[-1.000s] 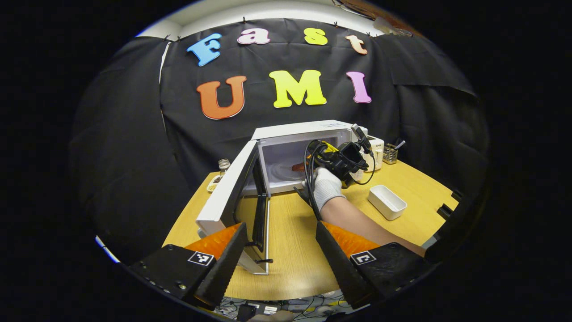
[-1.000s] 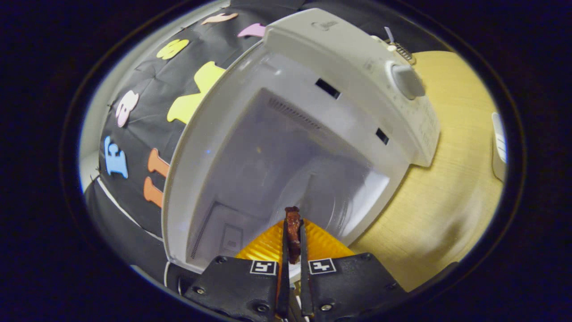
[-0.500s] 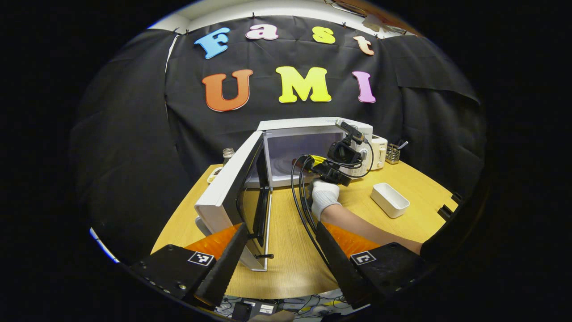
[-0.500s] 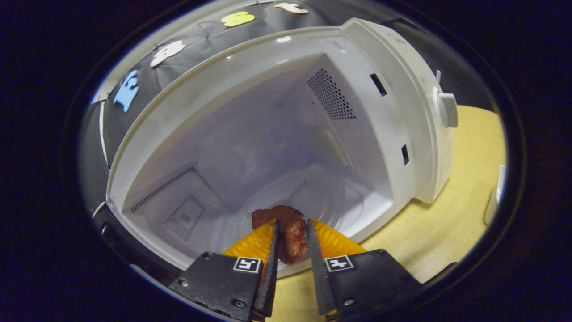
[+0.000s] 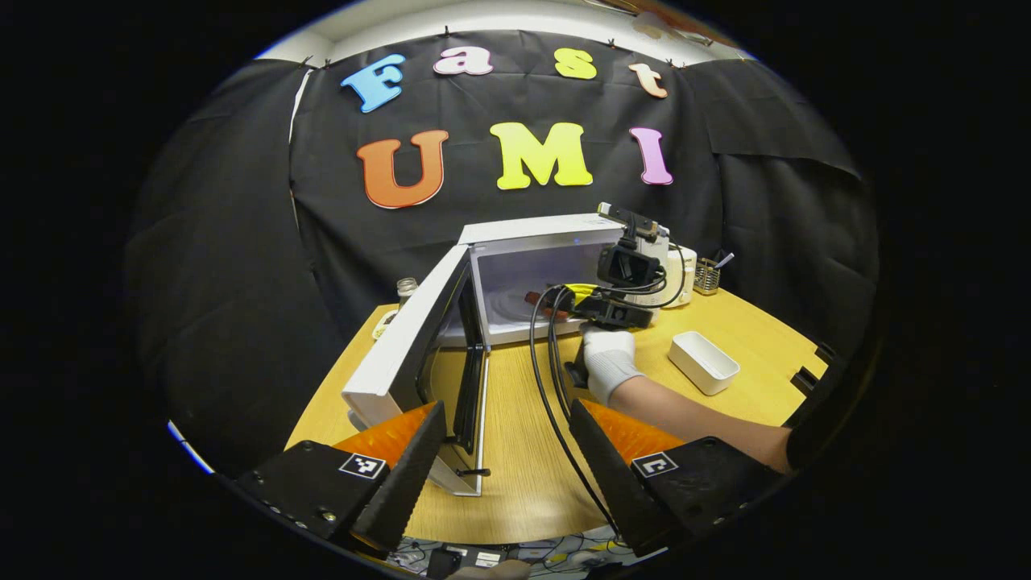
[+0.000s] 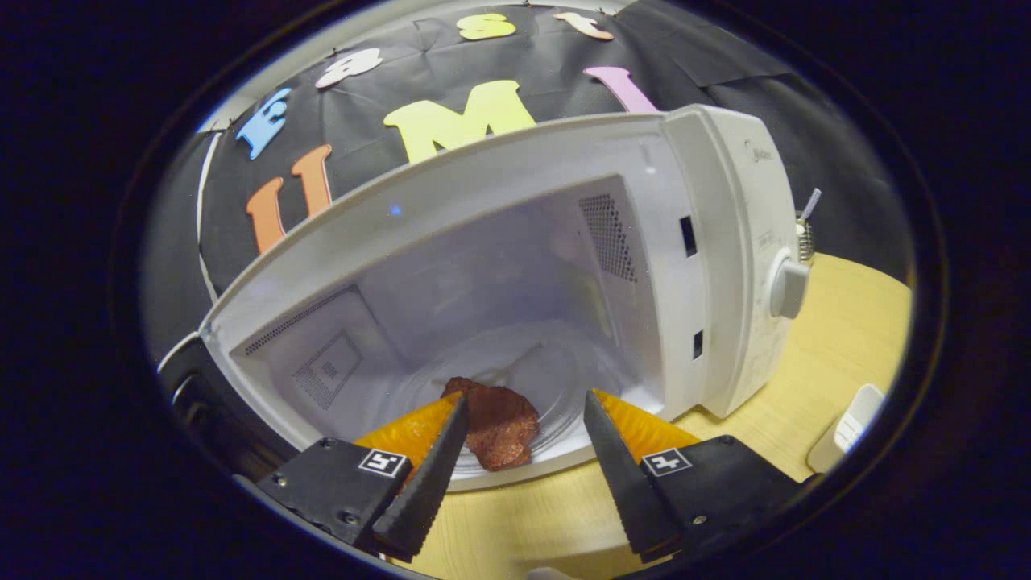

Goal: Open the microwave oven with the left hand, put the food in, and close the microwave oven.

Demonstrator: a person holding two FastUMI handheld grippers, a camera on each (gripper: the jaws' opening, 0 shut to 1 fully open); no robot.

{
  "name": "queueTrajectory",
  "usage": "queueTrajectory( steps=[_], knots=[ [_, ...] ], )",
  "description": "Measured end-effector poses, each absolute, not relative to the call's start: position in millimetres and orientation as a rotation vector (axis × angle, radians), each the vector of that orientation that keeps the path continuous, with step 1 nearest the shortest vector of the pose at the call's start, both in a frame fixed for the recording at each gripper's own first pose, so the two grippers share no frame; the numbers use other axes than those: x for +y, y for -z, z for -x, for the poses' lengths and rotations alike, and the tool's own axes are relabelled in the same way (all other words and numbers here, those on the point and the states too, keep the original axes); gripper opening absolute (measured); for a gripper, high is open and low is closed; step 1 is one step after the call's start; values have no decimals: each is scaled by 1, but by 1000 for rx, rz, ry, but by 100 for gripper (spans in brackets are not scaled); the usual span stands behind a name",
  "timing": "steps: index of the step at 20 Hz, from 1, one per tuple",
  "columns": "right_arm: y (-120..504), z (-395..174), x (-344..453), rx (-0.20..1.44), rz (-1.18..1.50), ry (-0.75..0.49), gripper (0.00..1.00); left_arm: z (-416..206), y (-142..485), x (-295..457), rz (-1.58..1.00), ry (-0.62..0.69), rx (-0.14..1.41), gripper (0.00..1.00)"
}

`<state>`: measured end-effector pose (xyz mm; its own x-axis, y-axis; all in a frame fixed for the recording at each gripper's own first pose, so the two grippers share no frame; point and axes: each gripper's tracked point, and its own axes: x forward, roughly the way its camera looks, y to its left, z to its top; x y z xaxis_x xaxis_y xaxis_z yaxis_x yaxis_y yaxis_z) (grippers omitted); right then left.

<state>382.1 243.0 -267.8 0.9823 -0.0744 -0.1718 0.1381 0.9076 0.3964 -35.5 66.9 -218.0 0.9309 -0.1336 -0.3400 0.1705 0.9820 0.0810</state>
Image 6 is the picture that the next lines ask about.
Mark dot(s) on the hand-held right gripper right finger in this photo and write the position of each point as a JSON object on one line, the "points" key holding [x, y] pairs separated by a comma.
{"points": [[624, 491]]}

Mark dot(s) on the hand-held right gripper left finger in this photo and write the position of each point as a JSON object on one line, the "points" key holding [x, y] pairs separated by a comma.
{"points": [[427, 491]]}

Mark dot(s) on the brown meat piece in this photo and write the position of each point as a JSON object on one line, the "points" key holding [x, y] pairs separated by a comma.
{"points": [[499, 427]]}

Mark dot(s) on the white microwave oven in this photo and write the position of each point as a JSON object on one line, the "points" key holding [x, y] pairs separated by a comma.
{"points": [[483, 177]]}

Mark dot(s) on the glass turntable plate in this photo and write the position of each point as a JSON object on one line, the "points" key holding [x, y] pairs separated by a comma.
{"points": [[564, 370]]}

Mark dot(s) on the white rectangular tray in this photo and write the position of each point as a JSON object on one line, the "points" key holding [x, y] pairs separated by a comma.
{"points": [[850, 423]]}

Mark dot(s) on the metal spoon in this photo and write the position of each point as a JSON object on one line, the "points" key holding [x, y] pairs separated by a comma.
{"points": [[810, 203]]}

